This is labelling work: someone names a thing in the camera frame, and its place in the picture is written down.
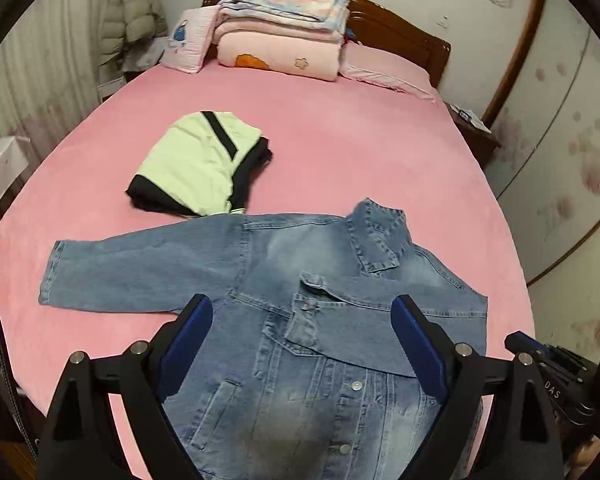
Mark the pink cartoon print pillow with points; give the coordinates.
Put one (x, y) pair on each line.
(190, 40)

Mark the bed with pink sheet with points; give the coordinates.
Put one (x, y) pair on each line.
(355, 160)

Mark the dark wooden nightstand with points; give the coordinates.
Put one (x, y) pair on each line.
(472, 142)

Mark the blue denim jacket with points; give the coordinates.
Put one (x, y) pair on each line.
(280, 260)

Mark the folded blue patterned quilt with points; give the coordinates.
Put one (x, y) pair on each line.
(290, 2)

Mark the beige puffer jacket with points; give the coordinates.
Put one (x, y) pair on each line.
(130, 10)

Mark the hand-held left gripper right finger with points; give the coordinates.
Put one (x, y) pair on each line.
(422, 350)

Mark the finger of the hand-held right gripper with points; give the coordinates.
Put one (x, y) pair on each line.
(522, 344)

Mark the folded green and black garment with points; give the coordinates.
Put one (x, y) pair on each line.
(195, 160)

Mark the flower print wardrobe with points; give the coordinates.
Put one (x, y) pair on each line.
(570, 135)

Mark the folded pink quilt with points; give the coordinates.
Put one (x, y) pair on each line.
(280, 50)

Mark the plain pink pillow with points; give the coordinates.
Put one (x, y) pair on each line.
(380, 67)

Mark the dark wooden headboard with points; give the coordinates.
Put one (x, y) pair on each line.
(395, 30)

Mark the white box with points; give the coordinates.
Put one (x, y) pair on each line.
(0, 170)

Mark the pale striped curtain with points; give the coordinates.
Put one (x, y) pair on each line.
(40, 75)

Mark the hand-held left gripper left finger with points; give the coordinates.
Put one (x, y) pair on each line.
(190, 340)

